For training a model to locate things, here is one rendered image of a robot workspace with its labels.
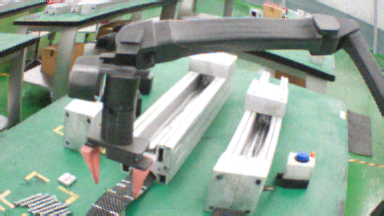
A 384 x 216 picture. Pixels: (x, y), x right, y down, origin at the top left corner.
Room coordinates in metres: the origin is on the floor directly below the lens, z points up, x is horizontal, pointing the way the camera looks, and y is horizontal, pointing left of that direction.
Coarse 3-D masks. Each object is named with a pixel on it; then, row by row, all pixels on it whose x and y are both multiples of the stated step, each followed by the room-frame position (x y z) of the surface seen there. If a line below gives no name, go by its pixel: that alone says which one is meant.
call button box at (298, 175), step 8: (288, 160) 1.01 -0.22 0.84; (296, 160) 1.01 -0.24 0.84; (312, 160) 1.02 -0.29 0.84; (288, 168) 0.99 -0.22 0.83; (296, 168) 0.98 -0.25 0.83; (304, 168) 0.98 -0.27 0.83; (312, 168) 0.98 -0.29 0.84; (280, 176) 1.02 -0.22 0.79; (288, 176) 0.99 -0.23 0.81; (296, 176) 0.98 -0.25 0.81; (304, 176) 0.98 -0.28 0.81; (280, 184) 0.99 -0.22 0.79; (288, 184) 0.99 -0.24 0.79; (296, 184) 0.98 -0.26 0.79; (304, 184) 0.98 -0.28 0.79
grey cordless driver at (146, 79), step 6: (126, 24) 1.55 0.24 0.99; (114, 30) 1.55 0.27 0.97; (144, 72) 1.54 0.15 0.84; (150, 72) 1.59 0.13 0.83; (144, 78) 1.53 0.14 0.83; (150, 78) 1.54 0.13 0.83; (144, 84) 1.53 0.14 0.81; (150, 84) 1.54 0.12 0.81; (144, 90) 1.53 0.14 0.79; (150, 90) 1.54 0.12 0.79
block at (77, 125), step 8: (72, 104) 1.05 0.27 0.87; (80, 104) 1.06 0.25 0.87; (88, 104) 1.07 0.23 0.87; (96, 104) 1.09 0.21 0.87; (64, 112) 1.01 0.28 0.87; (72, 112) 1.01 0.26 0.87; (80, 112) 1.01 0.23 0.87; (88, 112) 1.02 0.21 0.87; (96, 112) 1.03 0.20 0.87; (64, 120) 1.01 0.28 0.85; (72, 120) 1.01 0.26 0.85; (80, 120) 1.01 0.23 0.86; (88, 120) 1.01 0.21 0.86; (96, 120) 1.03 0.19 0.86; (64, 128) 1.01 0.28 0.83; (72, 128) 1.01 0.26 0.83; (80, 128) 1.01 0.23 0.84; (88, 128) 1.00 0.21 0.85; (64, 136) 1.01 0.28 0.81; (72, 136) 1.01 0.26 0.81; (80, 136) 1.01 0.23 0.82; (64, 144) 1.01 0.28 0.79; (72, 144) 1.01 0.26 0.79; (80, 144) 1.01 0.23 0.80
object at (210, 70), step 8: (192, 56) 1.54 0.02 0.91; (200, 56) 1.56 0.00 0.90; (208, 56) 1.58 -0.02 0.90; (216, 56) 1.60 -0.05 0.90; (224, 56) 1.63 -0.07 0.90; (232, 56) 1.65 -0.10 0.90; (192, 64) 1.53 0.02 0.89; (200, 64) 1.53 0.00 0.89; (208, 64) 1.52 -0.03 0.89; (216, 64) 1.52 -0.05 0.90; (224, 64) 1.51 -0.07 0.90; (232, 64) 1.58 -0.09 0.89; (200, 72) 1.53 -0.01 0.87; (208, 72) 1.52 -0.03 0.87; (216, 72) 1.52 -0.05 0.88; (224, 72) 1.51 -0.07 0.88; (208, 80) 1.54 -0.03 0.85
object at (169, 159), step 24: (192, 72) 1.52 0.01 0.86; (168, 96) 1.26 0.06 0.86; (192, 96) 1.39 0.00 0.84; (216, 96) 1.40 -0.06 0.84; (144, 120) 1.07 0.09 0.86; (168, 120) 1.22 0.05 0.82; (192, 120) 1.12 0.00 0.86; (168, 144) 0.96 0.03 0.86; (192, 144) 1.16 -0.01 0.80; (168, 168) 0.95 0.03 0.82
